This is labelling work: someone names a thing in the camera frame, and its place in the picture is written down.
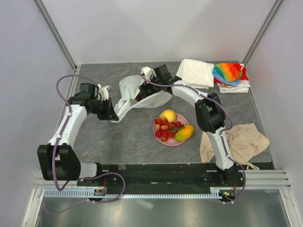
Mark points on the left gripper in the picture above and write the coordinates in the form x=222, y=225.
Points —
x=109, y=114

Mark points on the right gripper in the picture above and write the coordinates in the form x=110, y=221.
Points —
x=145, y=88

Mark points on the white plastic bag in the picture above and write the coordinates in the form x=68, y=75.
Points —
x=132, y=98

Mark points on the fake yellow lemon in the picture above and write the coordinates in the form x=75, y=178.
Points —
x=170, y=115

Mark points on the fake mango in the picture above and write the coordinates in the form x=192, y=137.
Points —
x=185, y=133

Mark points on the fake dark red fruit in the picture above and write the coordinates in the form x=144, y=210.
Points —
x=138, y=97

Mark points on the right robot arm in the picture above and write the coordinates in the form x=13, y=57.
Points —
x=210, y=116

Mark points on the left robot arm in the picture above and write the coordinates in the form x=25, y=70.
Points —
x=57, y=158

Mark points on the white folded towel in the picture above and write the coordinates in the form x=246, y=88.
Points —
x=198, y=74

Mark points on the pink plate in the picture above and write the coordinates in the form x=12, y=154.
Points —
x=169, y=140

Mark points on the rainbow coloured cloth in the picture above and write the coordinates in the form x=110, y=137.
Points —
x=230, y=74

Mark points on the white printed cloth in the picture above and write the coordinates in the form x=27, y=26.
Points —
x=243, y=87

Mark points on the beige cloth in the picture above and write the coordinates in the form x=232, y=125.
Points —
x=245, y=142

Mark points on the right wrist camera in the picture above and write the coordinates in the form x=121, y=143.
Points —
x=147, y=72

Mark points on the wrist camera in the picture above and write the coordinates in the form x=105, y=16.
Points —
x=103, y=92
x=147, y=72

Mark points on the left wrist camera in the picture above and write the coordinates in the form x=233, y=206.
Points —
x=103, y=92

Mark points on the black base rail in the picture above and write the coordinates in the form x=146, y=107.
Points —
x=205, y=175

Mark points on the grey cable duct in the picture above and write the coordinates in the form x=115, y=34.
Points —
x=92, y=193

